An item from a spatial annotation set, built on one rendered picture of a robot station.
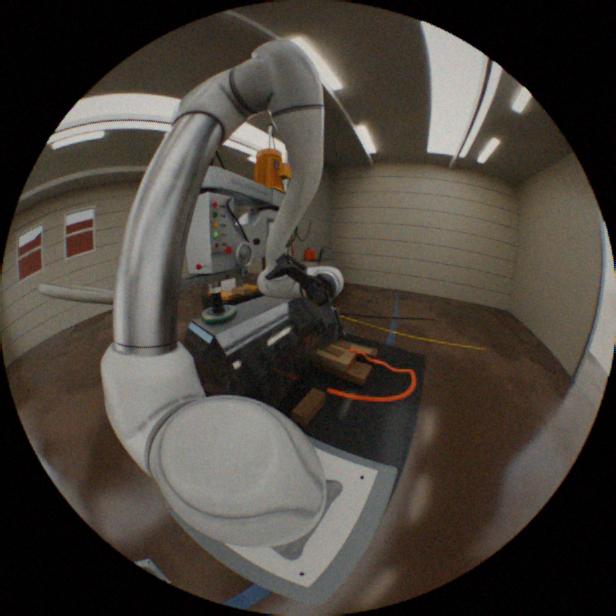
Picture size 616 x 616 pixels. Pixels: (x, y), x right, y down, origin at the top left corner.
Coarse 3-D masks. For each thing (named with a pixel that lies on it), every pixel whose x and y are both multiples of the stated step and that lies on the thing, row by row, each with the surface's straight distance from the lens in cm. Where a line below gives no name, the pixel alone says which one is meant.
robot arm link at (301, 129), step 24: (288, 120) 37; (312, 120) 38; (288, 144) 39; (312, 144) 38; (312, 168) 39; (288, 192) 42; (312, 192) 41; (288, 216) 44; (264, 288) 60; (288, 288) 56
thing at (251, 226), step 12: (228, 204) 106; (252, 216) 138; (264, 216) 138; (240, 228) 112; (252, 228) 125; (264, 228) 137; (240, 240) 114; (252, 240) 124; (264, 240) 136; (264, 252) 136
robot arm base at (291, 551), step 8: (328, 480) 39; (328, 488) 38; (336, 488) 39; (328, 496) 38; (336, 496) 39; (328, 504) 38; (320, 520) 38; (312, 528) 37; (304, 536) 37; (288, 544) 38; (296, 544) 38; (304, 544) 38; (280, 552) 38; (288, 552) 38; (296, 552) 38
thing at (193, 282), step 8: (224, 272) 109; (232, 272) 114; (240, 272) 120; (184, 280) 105; (192, 280) 94; (200, 280) 97; (208, 280) 101; (216, 280) 105; (224, 280) 109; (184, 288) 92; (192, 288) 94
